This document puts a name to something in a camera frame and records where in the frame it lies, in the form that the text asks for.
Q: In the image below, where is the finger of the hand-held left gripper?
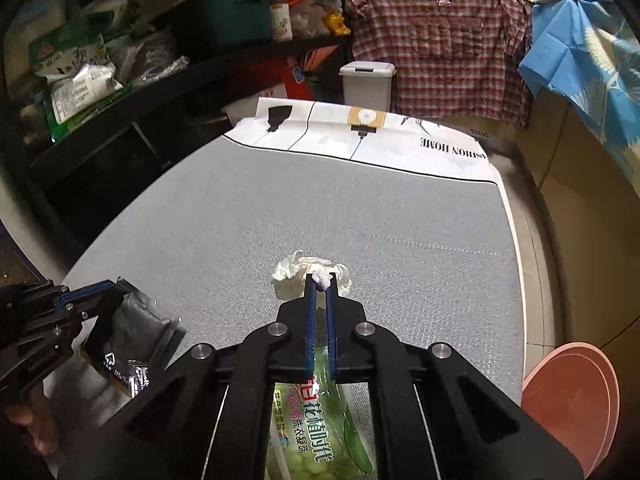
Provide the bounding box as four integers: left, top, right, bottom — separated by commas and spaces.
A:
15, 316, 86, 362
52, 277, 126, 332

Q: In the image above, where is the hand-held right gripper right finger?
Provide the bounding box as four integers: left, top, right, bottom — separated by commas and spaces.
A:
325, 272, 586, 480

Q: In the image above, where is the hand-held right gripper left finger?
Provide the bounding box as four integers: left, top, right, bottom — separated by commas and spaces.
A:
57, 272, 319, 480

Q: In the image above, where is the white tissue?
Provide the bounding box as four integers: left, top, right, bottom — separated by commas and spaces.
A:
270, 250, 354, 304

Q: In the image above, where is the dark grey foil packet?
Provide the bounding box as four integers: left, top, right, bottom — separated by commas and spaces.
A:
79, 279, 187, 402

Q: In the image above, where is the person's left hand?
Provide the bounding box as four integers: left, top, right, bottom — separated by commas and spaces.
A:
4, 394, 62, 459

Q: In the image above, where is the grey printed table cover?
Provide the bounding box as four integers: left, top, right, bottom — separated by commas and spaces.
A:
42, 99, 524, 480

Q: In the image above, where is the green detergent pouch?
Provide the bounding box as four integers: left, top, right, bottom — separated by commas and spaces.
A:
265, 329, 379, 480

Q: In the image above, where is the green labelled packet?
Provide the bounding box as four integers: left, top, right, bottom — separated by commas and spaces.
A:
44, 66, 127, 144

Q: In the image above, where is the black shelf rack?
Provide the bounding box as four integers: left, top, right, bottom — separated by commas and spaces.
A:
0, 0, 354, 188

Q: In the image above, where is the green white food bag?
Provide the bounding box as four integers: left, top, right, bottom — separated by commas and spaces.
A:
27, 29, 110, 82

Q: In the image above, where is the clear crinkled plastic bag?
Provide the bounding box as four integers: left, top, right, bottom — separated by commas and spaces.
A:
112, 29, 191, 87

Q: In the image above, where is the pink plastic basin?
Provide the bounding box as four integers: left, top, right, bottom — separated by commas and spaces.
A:
521, 342, 621, 479

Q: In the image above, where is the white lidded bin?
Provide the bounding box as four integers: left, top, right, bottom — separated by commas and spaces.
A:
339, 60, 397, 114

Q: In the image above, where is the red orange box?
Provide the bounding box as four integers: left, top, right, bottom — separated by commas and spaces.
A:
279, 47, 342, 104

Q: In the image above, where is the red plaid shirt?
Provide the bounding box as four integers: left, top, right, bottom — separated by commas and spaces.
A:
346, 0, 534, 129

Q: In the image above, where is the yellow toy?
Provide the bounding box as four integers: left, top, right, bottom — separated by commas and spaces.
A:
323, 12, 349, 36

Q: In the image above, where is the teal storage box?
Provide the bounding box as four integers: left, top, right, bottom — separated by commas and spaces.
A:
192, 0, 274, 54

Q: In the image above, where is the glass jar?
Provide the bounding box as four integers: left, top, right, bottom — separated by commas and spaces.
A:
270, 0, 295, 44

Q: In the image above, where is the clear bag of white items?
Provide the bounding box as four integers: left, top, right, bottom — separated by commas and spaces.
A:
292, 0, 342, 39

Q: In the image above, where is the blue patterned cloth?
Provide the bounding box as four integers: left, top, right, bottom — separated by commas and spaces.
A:
517, 0, 640, 177

